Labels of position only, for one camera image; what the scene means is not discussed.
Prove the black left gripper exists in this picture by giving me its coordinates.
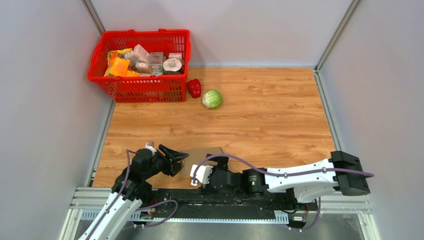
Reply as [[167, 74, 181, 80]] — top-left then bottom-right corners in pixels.
[[142, 144, 189, 180]]

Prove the brown cardboard box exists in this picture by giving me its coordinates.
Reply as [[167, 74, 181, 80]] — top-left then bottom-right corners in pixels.
[[175, 147, 224, 177]]

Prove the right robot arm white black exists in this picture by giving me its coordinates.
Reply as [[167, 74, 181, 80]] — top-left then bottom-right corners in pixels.
[[222, 150, 374, 210]]

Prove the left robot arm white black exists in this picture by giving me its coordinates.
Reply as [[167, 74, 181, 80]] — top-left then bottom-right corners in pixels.
[[80, 142, 189, 240]]

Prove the beige small box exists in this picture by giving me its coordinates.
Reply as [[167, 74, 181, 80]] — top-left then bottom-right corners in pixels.
[[148, 51, 164, 76]]

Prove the orange snack box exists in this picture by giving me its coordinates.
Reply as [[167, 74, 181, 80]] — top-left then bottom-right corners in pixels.
[[103, 57, 130, 77]]

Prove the green cabbage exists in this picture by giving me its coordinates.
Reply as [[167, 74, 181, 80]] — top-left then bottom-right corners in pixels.
[[202, 89, 223, 109]]

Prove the red bell pepper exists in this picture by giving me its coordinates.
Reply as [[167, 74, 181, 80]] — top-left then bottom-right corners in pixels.
[[186, 78, 202, 99]]

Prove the white tape roll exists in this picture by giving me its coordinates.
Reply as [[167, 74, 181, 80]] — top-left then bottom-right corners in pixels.
[[162, 58, 183, 75]]

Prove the red plastic shopping basket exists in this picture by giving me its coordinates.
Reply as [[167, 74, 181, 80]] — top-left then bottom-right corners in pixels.
[[87, 28, 192, 103]]

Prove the pink white carton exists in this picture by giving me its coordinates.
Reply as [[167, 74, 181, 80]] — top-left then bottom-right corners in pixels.
[[124, 44, 150, 65]]

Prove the yellow snack packet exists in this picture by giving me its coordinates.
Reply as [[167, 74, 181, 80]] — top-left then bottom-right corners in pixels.
[[107, 48, 132, 61]]

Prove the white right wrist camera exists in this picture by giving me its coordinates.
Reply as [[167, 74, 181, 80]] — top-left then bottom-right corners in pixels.
[[190, 164, 214, 186]]

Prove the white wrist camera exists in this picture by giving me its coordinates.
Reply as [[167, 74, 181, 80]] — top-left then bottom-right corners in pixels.
[[144, 141, 157, 155], [190, 164, 214, 186]]

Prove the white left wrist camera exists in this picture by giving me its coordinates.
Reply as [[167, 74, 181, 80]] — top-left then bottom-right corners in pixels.
[[144, 141, 157, 155]]

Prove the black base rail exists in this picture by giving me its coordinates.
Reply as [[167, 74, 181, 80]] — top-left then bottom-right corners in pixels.
[[67, 188, 372, 229]]

